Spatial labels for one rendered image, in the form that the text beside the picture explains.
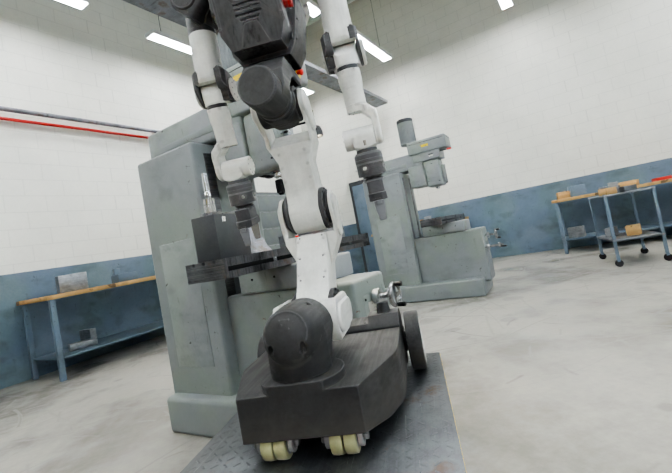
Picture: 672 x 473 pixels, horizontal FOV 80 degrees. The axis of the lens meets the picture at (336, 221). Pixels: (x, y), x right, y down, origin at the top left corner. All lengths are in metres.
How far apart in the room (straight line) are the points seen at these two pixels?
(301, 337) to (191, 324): 1.51
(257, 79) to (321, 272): 0.59
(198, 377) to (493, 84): 7.41
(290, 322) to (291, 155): 0.58
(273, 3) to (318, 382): 1.00
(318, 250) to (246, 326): 1.01
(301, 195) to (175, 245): 1.24
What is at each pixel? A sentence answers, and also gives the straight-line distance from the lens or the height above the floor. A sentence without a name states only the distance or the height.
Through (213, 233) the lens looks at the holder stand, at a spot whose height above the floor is 1.01.
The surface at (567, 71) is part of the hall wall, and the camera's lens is 8.43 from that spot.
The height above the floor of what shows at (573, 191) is 0.96.
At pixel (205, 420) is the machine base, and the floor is 0.10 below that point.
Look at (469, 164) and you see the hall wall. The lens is 8.39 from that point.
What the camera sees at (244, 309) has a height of 0.63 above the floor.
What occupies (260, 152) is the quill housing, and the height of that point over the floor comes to 1.41.
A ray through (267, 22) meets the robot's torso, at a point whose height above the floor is 1.53.
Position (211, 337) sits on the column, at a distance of 2.31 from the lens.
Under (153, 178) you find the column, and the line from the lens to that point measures 2.55.
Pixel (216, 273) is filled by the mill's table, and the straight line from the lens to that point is 1.65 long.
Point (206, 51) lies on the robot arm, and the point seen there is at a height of 1.56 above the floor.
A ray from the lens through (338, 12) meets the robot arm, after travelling 1.34.
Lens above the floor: 0.89
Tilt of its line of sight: 3 degrees up
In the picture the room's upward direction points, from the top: 11 degrees counter-clockwise
